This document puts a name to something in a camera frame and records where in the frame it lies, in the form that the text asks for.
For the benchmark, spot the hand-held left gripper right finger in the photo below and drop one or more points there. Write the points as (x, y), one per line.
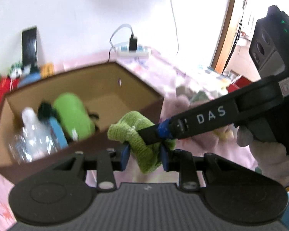
(164, 158)

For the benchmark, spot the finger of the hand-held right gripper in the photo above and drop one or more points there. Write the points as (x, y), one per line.
(207, 119)

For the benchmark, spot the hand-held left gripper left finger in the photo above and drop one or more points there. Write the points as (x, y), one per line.
(125, 157)

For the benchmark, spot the green knitted cloth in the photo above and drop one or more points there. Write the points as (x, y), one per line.
(139, 132)

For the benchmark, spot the bright green plush toy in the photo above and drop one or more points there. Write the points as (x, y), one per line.
(72, 118)

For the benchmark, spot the brown cardboard box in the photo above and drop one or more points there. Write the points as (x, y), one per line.
(103, 84)

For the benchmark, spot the black soft item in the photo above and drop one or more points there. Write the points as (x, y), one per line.
(45, 110)

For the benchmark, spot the person's right hand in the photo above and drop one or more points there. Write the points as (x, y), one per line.
(267, 156)

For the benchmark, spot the red box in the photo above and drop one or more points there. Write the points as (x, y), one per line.
(240, 83)

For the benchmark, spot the pile of small packets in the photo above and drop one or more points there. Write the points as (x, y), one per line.
(214, 77)

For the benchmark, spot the light blue sponge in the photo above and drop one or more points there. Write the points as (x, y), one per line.
(58, 133)

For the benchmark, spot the pink floral bedsheet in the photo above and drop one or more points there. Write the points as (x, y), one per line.
(149, 67)

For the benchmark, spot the white power strip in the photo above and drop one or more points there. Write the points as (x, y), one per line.
(134, 52)

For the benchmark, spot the white plush toy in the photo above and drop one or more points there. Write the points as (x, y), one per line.
(30, 122)

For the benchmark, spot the black charger plug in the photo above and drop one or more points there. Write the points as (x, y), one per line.
(133, 43)

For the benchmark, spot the clear plastic bag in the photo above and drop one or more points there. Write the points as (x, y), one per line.
(19, 146)

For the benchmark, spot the yellow flat box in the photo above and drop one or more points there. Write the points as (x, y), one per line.
(47, 70)

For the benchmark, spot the blue plush toy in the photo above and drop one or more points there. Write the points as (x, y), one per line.
(30, 79)

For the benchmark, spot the dark phone stand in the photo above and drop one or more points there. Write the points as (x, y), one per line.
(32, 69)

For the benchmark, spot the panda plush toy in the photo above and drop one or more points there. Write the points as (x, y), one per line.
(16, 70)

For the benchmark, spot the red plush toy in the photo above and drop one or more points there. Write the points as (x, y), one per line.
(2, 90)

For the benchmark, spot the black smartphone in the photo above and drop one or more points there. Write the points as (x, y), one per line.
(29, 45)

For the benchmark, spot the wooden door frame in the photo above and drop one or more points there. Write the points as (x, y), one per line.
(227, 26)

